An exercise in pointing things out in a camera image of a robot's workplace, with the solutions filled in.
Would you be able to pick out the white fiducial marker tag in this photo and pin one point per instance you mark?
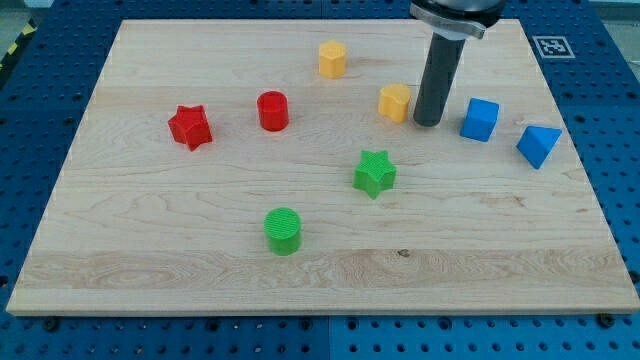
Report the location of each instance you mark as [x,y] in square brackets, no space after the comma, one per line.
[553,47]

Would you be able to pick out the red star block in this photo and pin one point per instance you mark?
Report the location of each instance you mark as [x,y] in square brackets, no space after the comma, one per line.
[190,126]

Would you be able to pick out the blue cube block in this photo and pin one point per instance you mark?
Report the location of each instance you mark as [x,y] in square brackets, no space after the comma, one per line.
[480,120]

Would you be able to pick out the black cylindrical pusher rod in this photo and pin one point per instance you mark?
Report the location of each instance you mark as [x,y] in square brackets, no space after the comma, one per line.
[438,75]

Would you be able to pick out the green star block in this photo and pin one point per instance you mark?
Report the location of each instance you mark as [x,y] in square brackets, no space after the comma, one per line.
[374,173]

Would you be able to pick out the light wooden board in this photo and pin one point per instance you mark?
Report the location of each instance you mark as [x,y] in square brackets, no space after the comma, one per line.
[139,225]

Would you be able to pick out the yellow hexagon block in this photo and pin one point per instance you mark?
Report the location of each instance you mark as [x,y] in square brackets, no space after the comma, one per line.
[332,59]

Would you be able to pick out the red cylinder block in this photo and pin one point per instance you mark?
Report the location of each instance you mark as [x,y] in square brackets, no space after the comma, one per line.
[273,111]

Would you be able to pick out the yellow heart block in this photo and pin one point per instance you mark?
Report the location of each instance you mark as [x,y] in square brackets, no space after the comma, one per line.
[394,100]

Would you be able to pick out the blue triangle block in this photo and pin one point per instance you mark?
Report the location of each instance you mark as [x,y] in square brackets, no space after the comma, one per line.
[536,143]

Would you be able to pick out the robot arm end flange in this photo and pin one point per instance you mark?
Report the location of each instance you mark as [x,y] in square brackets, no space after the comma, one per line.
[458,19]

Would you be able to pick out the green cylinder block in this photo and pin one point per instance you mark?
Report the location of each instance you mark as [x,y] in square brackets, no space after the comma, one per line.
[282,228]

